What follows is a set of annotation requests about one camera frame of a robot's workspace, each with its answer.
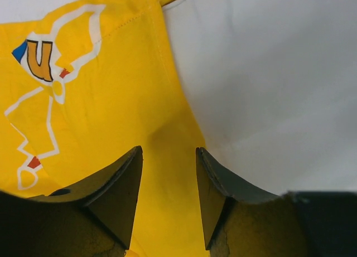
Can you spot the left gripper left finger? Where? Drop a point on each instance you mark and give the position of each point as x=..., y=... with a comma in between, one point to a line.
x=93, y=217

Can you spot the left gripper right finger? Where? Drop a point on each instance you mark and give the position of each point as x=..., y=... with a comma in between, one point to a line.
x=241, y=219

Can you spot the white pillow with yellow edge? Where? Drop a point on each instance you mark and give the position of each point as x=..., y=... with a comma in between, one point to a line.
x=272, y=85

